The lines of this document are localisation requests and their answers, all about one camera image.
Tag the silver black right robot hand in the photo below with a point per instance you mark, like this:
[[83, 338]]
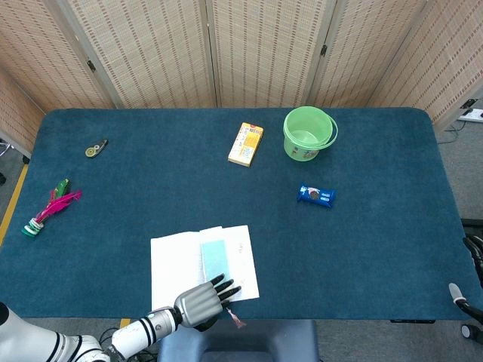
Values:
[[480, 264]]

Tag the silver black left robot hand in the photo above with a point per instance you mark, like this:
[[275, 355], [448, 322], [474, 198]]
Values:
[[198, 305]]

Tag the white notebook with tassel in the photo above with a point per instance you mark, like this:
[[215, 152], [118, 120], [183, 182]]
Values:
[[173, 264]]

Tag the blue white tasselled bookmark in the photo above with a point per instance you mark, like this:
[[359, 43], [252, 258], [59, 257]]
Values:
[[215, 260]]

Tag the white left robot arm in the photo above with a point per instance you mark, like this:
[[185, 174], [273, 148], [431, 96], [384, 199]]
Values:
[[139, 333]]

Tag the dark blue robot torso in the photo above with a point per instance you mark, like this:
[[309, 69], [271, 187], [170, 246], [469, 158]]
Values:
[[237, 343]]

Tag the black white caster wheel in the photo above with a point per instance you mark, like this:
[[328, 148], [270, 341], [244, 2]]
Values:
[[468, 331]]

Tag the blue felt table cover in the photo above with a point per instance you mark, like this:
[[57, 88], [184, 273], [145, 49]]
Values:
[[188, 181]]

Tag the white power strip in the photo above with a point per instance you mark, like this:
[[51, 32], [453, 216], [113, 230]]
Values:
[[471, 115]]

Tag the blue cookie packet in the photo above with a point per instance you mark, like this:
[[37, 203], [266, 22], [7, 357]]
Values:
[[317, 195]]

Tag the yellow cardboard box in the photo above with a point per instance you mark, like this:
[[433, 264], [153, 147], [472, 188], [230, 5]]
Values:
[[245, 145]]

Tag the pink feather shuttlecock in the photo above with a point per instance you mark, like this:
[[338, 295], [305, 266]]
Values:
[[56, 205]]

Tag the green plastic bucket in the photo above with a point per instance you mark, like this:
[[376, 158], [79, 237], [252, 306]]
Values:
[[302, 151]]

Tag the green black correction tape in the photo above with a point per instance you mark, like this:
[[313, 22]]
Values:
[[92, 151]]

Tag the woven bamboo folding screen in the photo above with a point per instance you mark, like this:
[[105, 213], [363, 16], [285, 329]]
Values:
[[151, 56]]

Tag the dark metal screen hinge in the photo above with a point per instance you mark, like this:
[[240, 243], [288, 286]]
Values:
[[91, 66], [324, 51]]

